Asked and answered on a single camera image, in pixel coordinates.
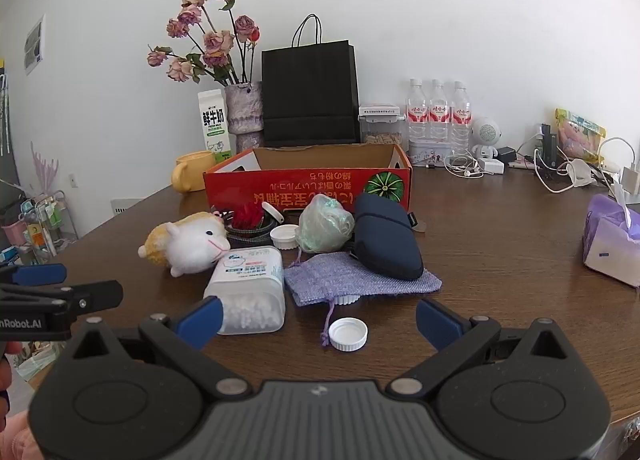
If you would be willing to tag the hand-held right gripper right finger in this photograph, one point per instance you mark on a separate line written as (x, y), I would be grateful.
(437, 322)

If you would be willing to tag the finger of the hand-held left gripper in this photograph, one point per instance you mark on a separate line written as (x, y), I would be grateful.
(40, 274)
(97, 296)

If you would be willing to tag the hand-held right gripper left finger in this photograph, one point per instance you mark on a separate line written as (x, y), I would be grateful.
(202, 322)

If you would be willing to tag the clear cotton swab box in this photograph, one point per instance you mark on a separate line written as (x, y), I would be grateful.
(250, 270)

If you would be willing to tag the white ridged plastic lid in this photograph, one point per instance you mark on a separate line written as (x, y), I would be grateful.
(347, 335)
(345, 300)
(284, 235)

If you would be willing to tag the navy blue case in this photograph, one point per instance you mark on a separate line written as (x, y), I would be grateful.
(385, 235)

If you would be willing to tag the red rose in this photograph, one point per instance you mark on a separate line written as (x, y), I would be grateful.
(248, 215)

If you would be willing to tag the green plastic bag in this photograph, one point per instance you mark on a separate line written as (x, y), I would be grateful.
(322, 225)

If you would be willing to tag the red cardboard box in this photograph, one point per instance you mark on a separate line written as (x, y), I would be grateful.
(300, 185)

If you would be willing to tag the person's left hand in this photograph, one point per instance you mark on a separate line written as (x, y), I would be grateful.
(4, 372)

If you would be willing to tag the storage cart with supplies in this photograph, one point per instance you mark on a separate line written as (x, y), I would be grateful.
(35, 225)

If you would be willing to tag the purple feathery decoration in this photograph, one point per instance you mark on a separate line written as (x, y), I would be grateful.
(44, 170)

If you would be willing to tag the pink cloth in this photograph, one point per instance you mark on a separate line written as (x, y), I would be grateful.
(20, 440)

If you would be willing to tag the yellow mug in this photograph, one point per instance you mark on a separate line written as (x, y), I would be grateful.
(192, 172)

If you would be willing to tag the white charger block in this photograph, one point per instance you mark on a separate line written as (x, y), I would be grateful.
(492, 166)

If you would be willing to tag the printed tin box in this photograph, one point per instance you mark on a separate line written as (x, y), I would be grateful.
(428, 154)

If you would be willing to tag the pink flat case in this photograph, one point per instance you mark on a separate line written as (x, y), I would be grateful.
(522, 163)

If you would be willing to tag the black power adapter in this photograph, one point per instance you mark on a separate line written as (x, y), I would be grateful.
(507, 155)

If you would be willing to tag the purple tissue pack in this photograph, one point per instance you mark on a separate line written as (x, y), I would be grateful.
(612, 240)

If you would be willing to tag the white round robot speaker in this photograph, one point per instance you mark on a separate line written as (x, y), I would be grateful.
(486, 132)

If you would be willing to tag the white milk carton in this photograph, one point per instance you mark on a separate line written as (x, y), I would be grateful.
(215, 125)

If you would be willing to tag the clear seed container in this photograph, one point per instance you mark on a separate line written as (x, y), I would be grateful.
(381, 132)

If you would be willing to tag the small green bottle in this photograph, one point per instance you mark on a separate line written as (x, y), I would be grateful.
(538, 145)

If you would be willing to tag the white face mask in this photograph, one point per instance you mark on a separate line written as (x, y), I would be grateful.
(581, 174)

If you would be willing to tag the black upright device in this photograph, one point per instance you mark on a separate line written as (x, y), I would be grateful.
(549, 145)

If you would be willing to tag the purple textured vase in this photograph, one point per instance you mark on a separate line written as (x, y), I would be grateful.
(243, 107)

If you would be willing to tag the small white flat box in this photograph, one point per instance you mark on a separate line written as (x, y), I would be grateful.
(378, 110)

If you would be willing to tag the yellow and pink snack bag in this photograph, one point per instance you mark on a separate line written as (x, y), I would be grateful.
(580, 137)

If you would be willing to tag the white plug charger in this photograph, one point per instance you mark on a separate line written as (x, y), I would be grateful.
(631, 182)

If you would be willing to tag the black paper bag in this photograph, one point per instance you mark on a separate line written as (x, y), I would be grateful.
(310, 90)

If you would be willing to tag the dried rose bouquet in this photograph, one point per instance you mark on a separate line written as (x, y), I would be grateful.
(217, 42)

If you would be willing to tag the white wall outlet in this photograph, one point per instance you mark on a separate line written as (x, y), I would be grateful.
(73, 180)

